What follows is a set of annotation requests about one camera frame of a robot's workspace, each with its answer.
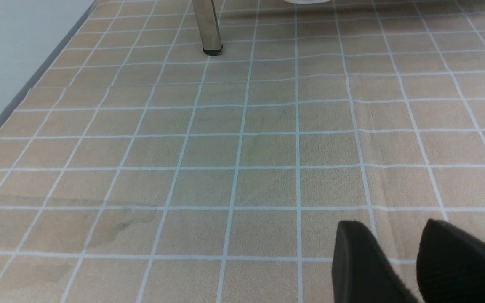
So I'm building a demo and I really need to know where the metal shoe rack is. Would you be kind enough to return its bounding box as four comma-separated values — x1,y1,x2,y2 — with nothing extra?
191,0,223,57

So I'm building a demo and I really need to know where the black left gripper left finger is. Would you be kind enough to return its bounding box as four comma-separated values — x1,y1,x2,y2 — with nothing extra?
332,221,419,303

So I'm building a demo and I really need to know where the left black canvas sneaker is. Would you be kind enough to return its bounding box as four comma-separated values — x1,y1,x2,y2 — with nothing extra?
285,0,332,5

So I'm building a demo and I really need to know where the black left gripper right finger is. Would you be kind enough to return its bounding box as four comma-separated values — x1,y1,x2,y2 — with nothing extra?
416,219,485,303

